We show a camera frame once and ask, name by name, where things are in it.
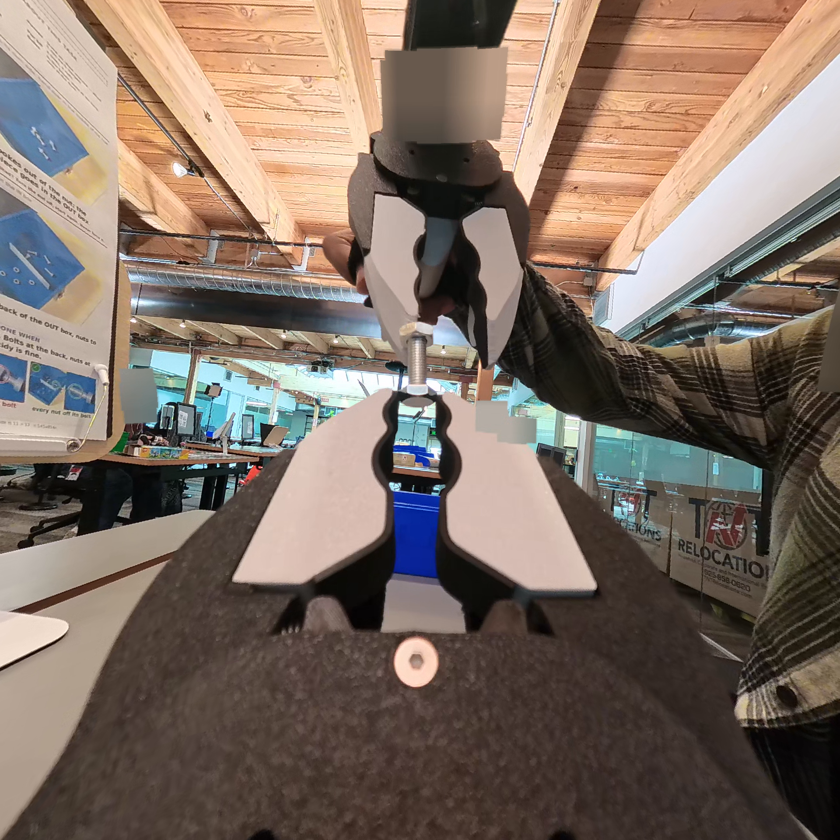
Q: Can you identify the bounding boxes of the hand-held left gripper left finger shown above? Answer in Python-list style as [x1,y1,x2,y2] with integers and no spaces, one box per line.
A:
[231,388,396,596]

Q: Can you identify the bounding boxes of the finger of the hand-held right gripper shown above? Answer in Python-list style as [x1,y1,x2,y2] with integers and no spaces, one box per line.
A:
[459,207,526,370]
[363,192,435,357]

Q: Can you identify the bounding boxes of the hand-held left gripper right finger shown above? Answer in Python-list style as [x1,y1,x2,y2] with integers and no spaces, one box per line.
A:
[437,391,599,601]

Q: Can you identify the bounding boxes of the blue plastic parts bin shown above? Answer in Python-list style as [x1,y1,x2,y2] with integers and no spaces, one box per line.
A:
[391,493,442,580]

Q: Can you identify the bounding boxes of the steel hex bolt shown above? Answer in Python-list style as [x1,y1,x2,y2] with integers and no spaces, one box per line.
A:
[398,333,435,397]

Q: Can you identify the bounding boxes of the person's right forearm plaid sleeve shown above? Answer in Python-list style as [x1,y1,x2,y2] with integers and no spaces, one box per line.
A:
[493,262,824,472]

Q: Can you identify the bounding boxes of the person's right hand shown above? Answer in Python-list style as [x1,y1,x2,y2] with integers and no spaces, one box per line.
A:
[322,230,463,324]

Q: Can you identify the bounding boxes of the printed cardboard box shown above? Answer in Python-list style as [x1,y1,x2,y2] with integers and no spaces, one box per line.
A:
[592,484,676,573]
[668,489,774,616]

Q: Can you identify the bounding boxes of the wooden office desk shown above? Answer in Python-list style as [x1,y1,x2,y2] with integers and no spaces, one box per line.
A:
[92,441,283,532]

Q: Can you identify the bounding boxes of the wooden sheet holder board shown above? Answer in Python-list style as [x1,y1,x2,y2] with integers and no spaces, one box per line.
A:
[0,259,133,463]

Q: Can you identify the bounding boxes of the black office chair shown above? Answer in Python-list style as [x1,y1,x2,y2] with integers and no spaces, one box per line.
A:
[16,462,83,551]

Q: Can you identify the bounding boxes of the white rounded flat plate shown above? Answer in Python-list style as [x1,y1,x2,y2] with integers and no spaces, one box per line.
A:
[0,610,70,672]

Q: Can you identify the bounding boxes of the printed instruction sheet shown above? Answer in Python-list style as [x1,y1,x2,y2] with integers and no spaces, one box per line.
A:
[0,0,120,444]

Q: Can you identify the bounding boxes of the person's dark trousers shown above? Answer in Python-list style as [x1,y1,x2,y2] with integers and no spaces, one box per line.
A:
[745,718,840,840]

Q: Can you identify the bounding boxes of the dark large ceiling duct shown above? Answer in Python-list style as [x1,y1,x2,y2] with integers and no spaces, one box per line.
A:
[130,285,500,342]

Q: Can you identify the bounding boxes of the silver spiral ventilation duct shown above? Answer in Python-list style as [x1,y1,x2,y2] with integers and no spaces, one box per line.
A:
[125,264,370,305]

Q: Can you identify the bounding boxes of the grey spiral ventilation duct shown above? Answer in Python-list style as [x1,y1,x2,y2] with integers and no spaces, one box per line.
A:
[646,310,818,350]

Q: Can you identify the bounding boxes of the white thin cable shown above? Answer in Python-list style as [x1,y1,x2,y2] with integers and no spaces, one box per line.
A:
[66,363,111,452]

